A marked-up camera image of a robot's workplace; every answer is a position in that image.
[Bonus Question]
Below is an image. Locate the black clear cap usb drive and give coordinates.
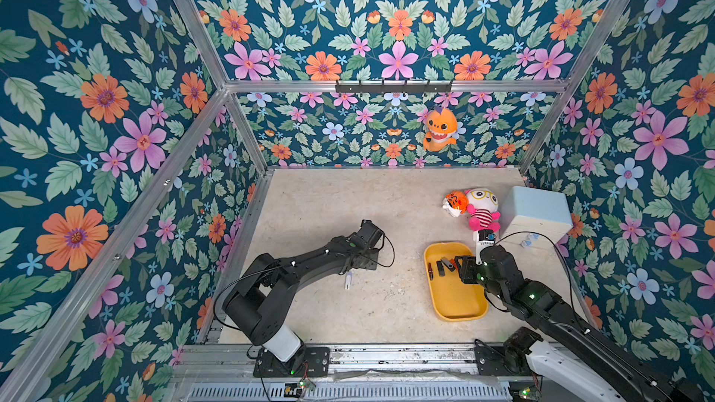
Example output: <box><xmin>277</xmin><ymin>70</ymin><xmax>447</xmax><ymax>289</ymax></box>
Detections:
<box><xmin>436</xmin><ymin>262</ymin><xmax>446</xmax><ymax>277</ymax></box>

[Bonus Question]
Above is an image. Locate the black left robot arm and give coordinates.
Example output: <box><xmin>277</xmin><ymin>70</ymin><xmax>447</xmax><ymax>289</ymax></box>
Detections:
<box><xmin>222</xmin><ymin>220</ymin><xmax>387</xmax><ymax>366</ymax></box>

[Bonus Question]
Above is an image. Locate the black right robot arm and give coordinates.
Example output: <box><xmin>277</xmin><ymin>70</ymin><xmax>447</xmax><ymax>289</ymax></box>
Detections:
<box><xmin>454</xmin><ymin>246</ymin><xmax>704</xmax><ymax>401</ymax></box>

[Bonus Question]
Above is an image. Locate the yellow plastic storage tray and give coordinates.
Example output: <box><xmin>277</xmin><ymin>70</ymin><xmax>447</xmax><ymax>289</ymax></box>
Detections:
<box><xmin>424</xmin><ymin>242</ymin><xmax>489</xmax><ymax>322</ymax></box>

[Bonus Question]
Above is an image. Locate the light blue white box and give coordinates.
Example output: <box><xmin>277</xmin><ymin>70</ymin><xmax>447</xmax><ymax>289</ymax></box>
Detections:
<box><xmin>500</xmin><ymin>186</ymin><xmax>573</xmax><ymax>249</ymax></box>

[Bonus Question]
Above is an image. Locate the pink white doll plush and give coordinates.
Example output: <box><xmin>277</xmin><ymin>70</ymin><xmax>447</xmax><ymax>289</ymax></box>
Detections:
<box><xmin>465</xmin><ymin>188</ymin><xmax>501</xmax><ymax>233</ymax></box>

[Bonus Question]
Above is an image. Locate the orange tiger plush toy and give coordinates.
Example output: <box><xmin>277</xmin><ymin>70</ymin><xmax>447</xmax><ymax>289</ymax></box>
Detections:
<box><xmin>442</xmin><ymin>191</ymin><xmax>469</xmax><ymax>218</ymax></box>

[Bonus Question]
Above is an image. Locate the orange dinosaur plush toy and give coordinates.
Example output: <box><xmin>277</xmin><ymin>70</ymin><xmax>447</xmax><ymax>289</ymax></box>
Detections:
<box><xmin>423</xmin><ymin>107</ymin><xmax>458</xmax><ymax>152</ymax></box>

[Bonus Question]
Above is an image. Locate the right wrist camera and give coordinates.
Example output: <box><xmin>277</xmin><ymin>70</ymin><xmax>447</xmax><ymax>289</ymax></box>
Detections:
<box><xmin>473</xmin><ymin>229</ymin><xmax>496</xmax><ymax>264</ymax></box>

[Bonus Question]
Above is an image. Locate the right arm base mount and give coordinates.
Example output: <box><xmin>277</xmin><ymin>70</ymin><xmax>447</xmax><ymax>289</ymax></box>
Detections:
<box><xmin>474</xmin><ymin>328</ymin><xmax>544</xmax><ymax>377</ymax></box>

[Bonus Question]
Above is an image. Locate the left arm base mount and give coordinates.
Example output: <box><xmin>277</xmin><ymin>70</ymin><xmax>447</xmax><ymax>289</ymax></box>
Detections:
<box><xmin>253</xmin><ymin>345</ymin><xmax>331</xmax><ymax>379</ymax></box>

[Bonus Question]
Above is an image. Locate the black hook rail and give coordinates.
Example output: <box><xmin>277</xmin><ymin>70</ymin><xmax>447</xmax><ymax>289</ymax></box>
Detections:
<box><xmin>334</xmin><ymin>80</ymin><xmax>454</xmax><ymax>95</ymax></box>

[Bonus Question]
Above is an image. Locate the aluminium frame bottom rail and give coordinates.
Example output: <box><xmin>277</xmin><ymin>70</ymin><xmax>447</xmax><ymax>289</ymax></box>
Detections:
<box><xmin>197</xmin><ymin>169</ymin><xmax>275</xmax><ymax>345</ymax></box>

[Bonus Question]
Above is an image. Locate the aluminium frame post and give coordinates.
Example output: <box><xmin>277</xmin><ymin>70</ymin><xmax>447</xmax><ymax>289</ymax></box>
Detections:
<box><xmin>173</xmin><ymin>0</ymin><xmax>268</xmax><ymax>178</ymax></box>

